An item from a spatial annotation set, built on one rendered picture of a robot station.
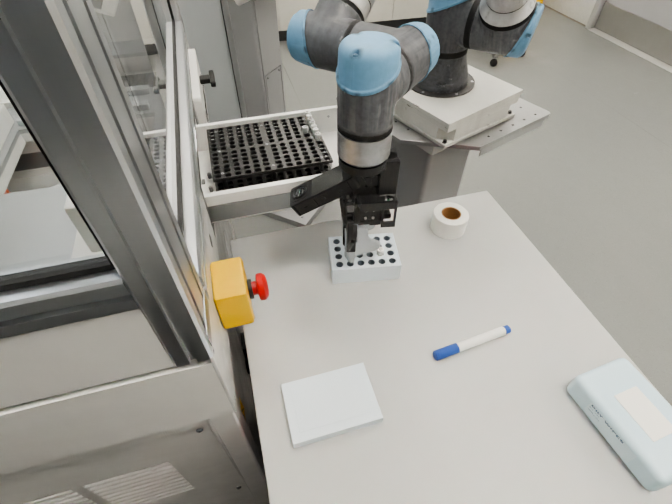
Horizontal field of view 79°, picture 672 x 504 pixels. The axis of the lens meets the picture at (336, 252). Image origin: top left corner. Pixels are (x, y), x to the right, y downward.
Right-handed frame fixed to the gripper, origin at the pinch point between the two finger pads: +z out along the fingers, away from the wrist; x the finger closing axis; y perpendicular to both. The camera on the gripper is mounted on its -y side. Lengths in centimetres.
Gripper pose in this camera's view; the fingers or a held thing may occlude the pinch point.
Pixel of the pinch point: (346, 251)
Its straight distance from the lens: 72.7
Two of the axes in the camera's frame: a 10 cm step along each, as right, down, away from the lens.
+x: -1.0, -7.3, 6.8
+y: 9.9, -0.8, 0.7
